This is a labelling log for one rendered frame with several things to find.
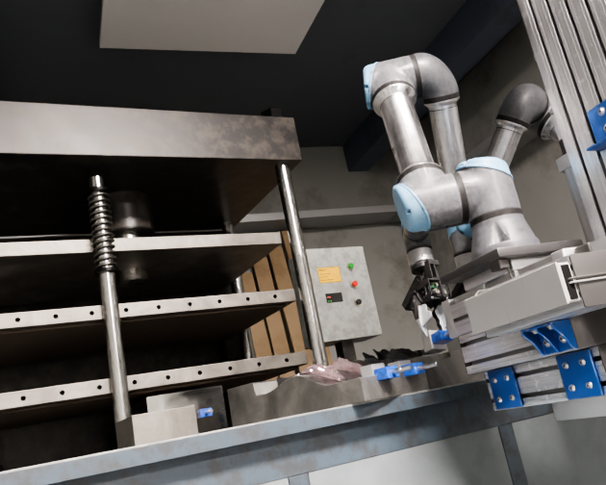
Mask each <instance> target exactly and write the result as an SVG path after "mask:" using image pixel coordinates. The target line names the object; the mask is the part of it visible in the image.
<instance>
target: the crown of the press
mask: <svg viewBox="0 0 606 485"><path fill-rule="evenodd" d="M261 114H262V115H232V114H216V113H199V112H183V111H166V110H149V109H133V108H117V107H100V106H84V105H67V104H51V103H35V102H18V101H2V100H0V237H17V236H45V235H74V234H91V232H92V231H91V230H90V227H91V224H90V223H89V221H90V218H89V215H90V213H89V212H88V209H89V207H88V204H89V202H88V196H86V193H85V191H86V190H87V189H88V188H89V183H88V179H89V178H90V177H93V176H102V177H104V178H105V187H107V188H109V189H110V190H111V193H110V196H109V197H108V198H109V199H110V200H111V202H110V203H108V204H110V205H111V208H110V209H108V210H111V211H112V213H111V214H110V215H109V216H112V219H111V220H110V221H111V222H112V223H113V225H111V226H110V227H112V228H113V231H112V232H111V233H114V236H113V237H112V239H120V238H146V237H152V236H153V235H154V234H155V232H160V231H189V230H217V229H221V223H222V222H224V221H233V225H234V227H235V226H236V225H237V224H238V223H239V222H240V221H241V220H242V219H243V218H244V217H245V216H246V215H247V214H248V213H249V212H250V211H251V210H253V209H254V208H255V207H256V206H257V205H258V204H259V203H260V202H261V201H262V200H263V199H264V198H265V197H266V196H267V195H268V194H269V193H270V192H271V191H272V190H273V189H274V188H275V187H276V186H277V185H278V181H277V176H276V171H275V166H277V165H279V164H283V163H286V164H289V166H290V171H292V170H293V169H294V168H295V167H296V166H297V165H298V164H299V163H300V162H301V161H302V156H301V151H300V146H299V142H298V137H297V133H296V128H295V123H294V118H293V117H283V116H282V111H281V109H280V108H269V109H267V110H265V111H263V112H261ZM117 281H118V285H119V286H121V287H133V286H138V285H142V284H145V283H147V282H148V273H147V269H146V268H127V269H124V270H121V271H120V273H119V274H118V275H117Z"/></svg>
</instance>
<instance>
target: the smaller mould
mask: <svg viewBox="0 0 606 485"><path fill-rule="evenodd" d="M115 430H116V438H117V447H118V449H121V448H125V447H135V446H140V445H145V444H150V443H155V442H160V441H165V440H170V439H175V438H180V437H186V436H190V435H195V434H198V427H197V420H196V414H195V407H194V405H191V406H185V407H179V408H173V409H167V410H163V411H157V412H151V413H145V414H139V415H134V416H131V417H129V418H126V419H124V420H122V421H118V422H116V423H115Z"/></svg>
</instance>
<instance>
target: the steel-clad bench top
mask: <svg viewBox="0 0 606 485"><path fill-rule="evenodd" d="M483 380H486V378H485V379H480V380H475V381H469V382H465V383H460V384H455V385H450V386H444V387H439V388H435V389H430V390H425V391H418V392H414V393H409V394H405V395H400V396H408V395H413V394H418V393H423V392H429V391H434V390H438V389H443V388H448V387H453V386H458V385H464V384H468V383H473V382H478V381H483ZM400 396H390V397H385V398H380V399H375V400H371V401H365V402H360V403H355V404H350V405H345V406H340V407H335V408H330V409H325V410H320V411H314V412H310V413H305V414H300V415H293V416H289V417H284V418H280V419H275V420H270V421H259V422H255V423H250V424H246V425H241V426H235V427H230V428H225V429H220V430H214V431H210V432H205V433H200V434H195V435H190V436H186V437H180V438H175V439H170V440H165V441H160V442H155V443H150V444H145V445H140V446H135V447H125V448H121V449H116V450H111V451H105V452H100V453H95V454H91V455H86V456H81V457H75V458H70V459H65V460H61V461H56V462H50V463H45V464H40V465H35V466H31V467H25V468H20V469H15V470H10V471H4V472H0V474H3V473H8V472H17V471H22V470H28V469H32V468H37V467H42V466H47V465H52V464H58V463H62V462H67V461H72V460H77V459H82V458H87V457H92V456H97V455H102V454H107V453H112V452H117V451H121V450H127V449H132V448H137V447H146V446H151V445H155V444H161V443H166V442H171V441H176V440H181V439H186V438H190V437H196V436H201V435H206V434H211V433H216V432H220V431H226V430H231V429H236V428H241V427H245V426H250V425H255V424H261V423H266V422H271V421H279V420H284V419H289V418H295V417H300V416H305V415H310V414H314V413H319V412H324V411H330V410H335V409H340V408H344V407H349V406H354V405H359V404H365V403H370V402H374V401H379V400H384V399H389V398H394V397H400Z"/></svg>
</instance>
